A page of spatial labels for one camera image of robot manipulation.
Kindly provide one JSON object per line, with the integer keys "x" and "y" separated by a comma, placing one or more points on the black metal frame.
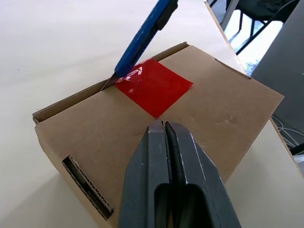
{"x": 251, "y": 12}

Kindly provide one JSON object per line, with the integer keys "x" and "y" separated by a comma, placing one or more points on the blue utility knife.
{"x": 145, "y": 35}

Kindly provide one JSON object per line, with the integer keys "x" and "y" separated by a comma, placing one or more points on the red tape square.
{"x": 154, "y": 88}

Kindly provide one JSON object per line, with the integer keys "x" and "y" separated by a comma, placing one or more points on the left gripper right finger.
{"x": 202, "y": 190}

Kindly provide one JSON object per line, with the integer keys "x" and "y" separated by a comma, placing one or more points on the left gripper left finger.
{"x": 140, "y": 178}

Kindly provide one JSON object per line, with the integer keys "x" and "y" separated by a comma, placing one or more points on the brown cardboard box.
{"x": 225, "y": 99}

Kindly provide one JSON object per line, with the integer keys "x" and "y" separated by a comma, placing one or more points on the dark grey panel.
{"x": 282, "y": 71}

